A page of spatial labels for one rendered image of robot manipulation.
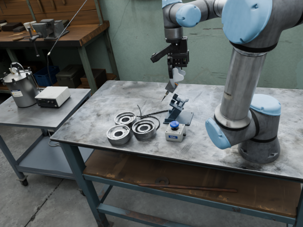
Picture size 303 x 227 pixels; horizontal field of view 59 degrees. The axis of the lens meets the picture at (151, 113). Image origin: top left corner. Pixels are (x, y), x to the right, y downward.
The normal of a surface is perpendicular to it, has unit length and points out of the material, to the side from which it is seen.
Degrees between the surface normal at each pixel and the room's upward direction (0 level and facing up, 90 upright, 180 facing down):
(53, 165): 0
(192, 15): 86
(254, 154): 72
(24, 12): 90
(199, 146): 0
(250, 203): 0
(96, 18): 90
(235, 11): 83
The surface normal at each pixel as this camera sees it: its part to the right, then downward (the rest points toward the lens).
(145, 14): -0.36, 0.57
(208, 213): -0.14, -0.82
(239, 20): -0.91, 0.24
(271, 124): 0.36, 0.47
